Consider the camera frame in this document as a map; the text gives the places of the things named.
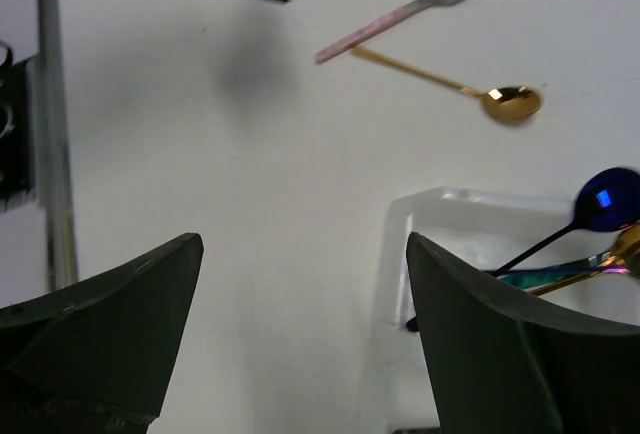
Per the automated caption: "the white three-compartment tray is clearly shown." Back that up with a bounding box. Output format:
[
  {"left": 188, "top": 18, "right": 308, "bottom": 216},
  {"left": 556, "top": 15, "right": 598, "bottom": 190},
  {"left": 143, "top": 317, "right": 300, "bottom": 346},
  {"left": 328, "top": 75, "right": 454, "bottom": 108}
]
[{"left": 359, "top": 186, "right": 640, "bottom": 434}]

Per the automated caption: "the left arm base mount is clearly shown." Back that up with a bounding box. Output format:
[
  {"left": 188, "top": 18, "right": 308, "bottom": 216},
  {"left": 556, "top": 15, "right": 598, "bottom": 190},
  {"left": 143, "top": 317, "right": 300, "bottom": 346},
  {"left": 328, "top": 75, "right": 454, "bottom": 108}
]
[{"left": 1, "top": 41, "right": 34, "bottom": 213}]

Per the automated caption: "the ornate gold spoon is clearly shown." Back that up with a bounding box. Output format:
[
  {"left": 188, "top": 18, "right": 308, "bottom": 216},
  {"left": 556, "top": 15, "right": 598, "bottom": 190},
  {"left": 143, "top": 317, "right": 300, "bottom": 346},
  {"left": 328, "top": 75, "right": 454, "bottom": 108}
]
[{"left": 530, "top": 223, "right": 639, "bottom": 296}]

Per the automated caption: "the long gold spoon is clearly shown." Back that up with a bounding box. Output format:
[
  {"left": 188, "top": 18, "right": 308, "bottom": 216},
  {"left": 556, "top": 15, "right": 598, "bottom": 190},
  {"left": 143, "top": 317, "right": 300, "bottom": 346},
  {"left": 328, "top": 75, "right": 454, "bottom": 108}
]
[{"left": 351, "top": 46, "right": 543, "bottom": 126}]

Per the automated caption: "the dark blue purple spoon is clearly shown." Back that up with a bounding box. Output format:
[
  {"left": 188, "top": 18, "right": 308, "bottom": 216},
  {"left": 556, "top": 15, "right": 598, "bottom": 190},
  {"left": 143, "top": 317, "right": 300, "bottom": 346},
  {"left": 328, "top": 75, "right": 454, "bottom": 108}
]
[{"left": 404, "top": 166, "right": 640, "bottom": 333}]

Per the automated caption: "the gold bowl purple handle spoon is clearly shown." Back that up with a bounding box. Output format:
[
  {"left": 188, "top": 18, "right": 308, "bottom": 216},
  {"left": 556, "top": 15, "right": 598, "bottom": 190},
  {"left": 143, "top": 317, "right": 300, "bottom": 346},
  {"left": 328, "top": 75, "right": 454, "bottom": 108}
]
[{"left": 598, "top": 264, "right": 634, "bottom": 277}]

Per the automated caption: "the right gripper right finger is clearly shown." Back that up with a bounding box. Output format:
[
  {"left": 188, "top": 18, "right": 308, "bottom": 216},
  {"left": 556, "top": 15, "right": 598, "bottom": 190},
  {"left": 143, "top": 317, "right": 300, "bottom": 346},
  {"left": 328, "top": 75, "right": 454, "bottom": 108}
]
[{"left": 406, "top": 233, "right": 639, "bottom": 433}]

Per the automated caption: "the silver spoon green patterned handle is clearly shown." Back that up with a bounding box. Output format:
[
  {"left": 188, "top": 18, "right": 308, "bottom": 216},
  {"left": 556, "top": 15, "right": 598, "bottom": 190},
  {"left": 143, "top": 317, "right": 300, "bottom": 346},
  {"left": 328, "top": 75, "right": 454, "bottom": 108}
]
[{"left": 498, "top": 251, "right": 610, "bottom": 289}]

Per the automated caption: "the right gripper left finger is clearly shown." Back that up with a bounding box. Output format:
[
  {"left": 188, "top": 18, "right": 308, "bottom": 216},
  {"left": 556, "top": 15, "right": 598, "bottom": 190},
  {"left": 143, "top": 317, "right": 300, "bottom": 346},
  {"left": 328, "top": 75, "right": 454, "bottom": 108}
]
[{"left": 1, "top": 233, "right": 204, "bottom": 434}]

